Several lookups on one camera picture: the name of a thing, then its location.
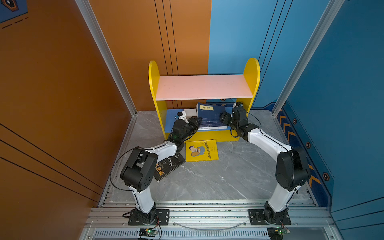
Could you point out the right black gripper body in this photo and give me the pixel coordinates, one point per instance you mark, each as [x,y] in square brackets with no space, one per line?
[229,121]

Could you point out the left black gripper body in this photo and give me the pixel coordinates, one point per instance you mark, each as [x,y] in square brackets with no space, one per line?
[190,129]

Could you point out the dark blue book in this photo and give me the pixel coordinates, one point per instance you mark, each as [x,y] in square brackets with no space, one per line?
[211,124]
[210,112]
[219,128]

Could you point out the white book with brown bars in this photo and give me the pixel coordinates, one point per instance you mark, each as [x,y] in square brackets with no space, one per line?
[191,113]

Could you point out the yellow book with cartoon man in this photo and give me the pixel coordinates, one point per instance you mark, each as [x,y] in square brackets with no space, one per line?
[202,151]

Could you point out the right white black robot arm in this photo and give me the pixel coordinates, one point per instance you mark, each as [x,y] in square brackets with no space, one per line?
[292,168]

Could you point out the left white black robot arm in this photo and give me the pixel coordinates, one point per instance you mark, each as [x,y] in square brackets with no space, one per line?
[140,167]

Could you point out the yellow shelf with pink and blue boards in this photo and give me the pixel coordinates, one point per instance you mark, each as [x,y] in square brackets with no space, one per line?
[242,87]

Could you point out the dark book left underneath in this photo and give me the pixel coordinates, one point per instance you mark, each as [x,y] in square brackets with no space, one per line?
[167,166]

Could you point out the left green circuit board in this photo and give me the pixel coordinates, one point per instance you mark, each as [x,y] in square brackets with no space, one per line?
[148,234]

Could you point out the green circuit board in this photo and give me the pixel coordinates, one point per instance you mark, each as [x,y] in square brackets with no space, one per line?
[277,233]
[148,234]

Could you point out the right green circuit board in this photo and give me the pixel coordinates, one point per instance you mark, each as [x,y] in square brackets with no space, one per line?
[277,233]

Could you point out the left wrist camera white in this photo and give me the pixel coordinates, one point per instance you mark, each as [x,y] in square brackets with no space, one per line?
[182,116]

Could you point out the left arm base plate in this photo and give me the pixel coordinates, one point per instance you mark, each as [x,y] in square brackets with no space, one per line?
[157,216]

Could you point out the aluminium rail frame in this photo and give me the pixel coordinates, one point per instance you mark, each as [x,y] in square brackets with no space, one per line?
[216,214]

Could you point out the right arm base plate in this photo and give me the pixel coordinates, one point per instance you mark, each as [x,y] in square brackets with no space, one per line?
[264,217]

